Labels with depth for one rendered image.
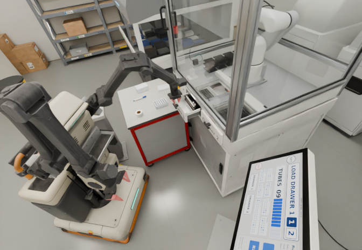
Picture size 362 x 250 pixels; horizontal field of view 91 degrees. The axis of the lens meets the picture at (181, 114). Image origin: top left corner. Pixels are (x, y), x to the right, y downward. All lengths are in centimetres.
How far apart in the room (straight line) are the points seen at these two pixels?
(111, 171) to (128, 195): 100
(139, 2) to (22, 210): 244
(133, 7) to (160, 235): 208
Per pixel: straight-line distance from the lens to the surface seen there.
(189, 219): 195
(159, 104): 171
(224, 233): 190
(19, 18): 567
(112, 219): 182
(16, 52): 553
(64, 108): 104
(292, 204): 83
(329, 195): 236
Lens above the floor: 188
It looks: 43 degrees down
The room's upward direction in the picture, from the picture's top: 8 degrees counter-clockwise
